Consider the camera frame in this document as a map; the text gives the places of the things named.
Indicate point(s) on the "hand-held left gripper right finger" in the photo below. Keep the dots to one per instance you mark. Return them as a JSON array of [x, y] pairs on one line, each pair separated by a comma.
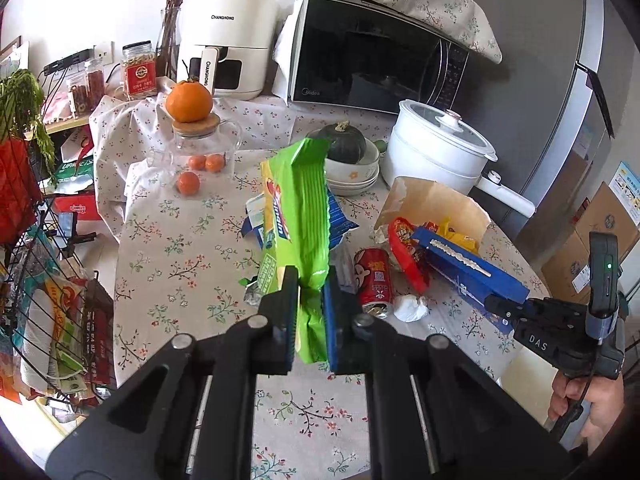
[[334, 330]]

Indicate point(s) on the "red bag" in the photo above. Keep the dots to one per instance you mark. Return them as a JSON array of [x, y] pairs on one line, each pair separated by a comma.
[[17, 185]]

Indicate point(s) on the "glass vase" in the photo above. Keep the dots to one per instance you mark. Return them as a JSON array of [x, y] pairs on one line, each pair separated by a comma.
[[167, 45]]

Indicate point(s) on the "glass jar with wooden lid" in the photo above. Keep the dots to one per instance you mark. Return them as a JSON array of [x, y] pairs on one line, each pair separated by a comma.
[[220, 137]]

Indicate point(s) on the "small orange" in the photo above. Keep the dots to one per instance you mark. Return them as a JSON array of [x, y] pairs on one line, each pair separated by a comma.
[[188, 183], [214, 163], [196, 162]]

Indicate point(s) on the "clear jar of red snacks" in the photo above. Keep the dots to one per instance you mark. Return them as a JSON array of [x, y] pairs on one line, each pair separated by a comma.
[[87, 85]]

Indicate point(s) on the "person's right hand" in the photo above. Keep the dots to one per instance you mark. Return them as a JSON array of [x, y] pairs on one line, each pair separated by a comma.
[[607, 410]]

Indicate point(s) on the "brown paper bag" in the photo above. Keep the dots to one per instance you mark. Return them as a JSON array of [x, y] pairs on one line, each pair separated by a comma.
[[430, 197]]

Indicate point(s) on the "yellow snack wrapper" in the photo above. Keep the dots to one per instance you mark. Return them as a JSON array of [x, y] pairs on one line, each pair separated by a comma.
[[457, 237]]

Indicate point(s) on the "white electric pot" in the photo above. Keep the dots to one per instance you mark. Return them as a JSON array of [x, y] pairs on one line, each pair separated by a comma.
[[435, 152]]

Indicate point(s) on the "green leafy plant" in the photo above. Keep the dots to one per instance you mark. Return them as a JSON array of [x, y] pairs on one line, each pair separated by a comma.
[[25, 100]]

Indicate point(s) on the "dark green pumpkin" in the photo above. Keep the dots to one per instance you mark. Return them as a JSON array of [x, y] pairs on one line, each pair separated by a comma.
[[345, 142]]

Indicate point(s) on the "large orange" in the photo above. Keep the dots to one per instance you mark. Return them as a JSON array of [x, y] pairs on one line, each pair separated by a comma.
[[189, 102]]

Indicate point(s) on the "blue paper notice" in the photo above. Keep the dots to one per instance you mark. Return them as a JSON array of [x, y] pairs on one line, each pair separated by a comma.
[[630, 190]]

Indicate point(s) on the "stack of white bowls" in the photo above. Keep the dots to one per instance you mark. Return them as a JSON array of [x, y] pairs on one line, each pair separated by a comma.
[[355, 177]]

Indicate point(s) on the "green snack wrapper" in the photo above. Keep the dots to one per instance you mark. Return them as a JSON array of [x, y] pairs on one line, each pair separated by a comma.
[[300, 210]]

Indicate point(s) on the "black microwave oven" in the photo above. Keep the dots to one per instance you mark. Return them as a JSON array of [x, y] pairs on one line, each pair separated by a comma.
[[370, 65]]

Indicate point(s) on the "red instant noodle bowl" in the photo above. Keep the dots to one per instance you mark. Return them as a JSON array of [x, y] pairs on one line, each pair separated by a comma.
[[405, 255]]

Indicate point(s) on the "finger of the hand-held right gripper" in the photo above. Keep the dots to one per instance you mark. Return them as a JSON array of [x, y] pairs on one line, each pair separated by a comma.
[[505, 306]]

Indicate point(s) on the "red drink can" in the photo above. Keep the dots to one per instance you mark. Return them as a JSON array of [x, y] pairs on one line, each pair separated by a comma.
[[372, 280]]

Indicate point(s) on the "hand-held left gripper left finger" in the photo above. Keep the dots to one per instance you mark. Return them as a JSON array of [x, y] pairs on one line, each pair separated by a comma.
[[290, 330]]

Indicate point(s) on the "grey refrigerator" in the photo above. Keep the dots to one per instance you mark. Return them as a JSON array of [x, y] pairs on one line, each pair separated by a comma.
[[530, 85]]

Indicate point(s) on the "blue carton box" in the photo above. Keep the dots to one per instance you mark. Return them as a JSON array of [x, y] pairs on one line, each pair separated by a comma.
[[465, 275]]

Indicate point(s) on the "crumpled white tissue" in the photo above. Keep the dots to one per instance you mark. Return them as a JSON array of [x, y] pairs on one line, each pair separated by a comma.
[[411, 308]]

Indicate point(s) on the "blue white snack wrapper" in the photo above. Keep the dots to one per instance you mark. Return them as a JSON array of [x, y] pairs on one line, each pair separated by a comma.
[[342, 220]]

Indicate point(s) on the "black power strip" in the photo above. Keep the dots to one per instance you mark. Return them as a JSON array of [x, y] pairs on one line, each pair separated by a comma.
[[67, 62]]

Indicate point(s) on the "cardboard box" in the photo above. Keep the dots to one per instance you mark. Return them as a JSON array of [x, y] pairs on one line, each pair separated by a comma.
[[567, 265], [607, 220]]

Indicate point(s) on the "small green lime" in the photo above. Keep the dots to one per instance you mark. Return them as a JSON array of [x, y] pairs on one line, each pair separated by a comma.
[[381, 146]]

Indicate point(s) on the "white air fryer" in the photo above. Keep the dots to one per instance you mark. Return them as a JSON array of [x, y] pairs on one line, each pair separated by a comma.
[[227, 35]]

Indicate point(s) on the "clear plastic bottle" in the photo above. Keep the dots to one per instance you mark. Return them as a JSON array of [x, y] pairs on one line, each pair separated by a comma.
[[345, 270]]

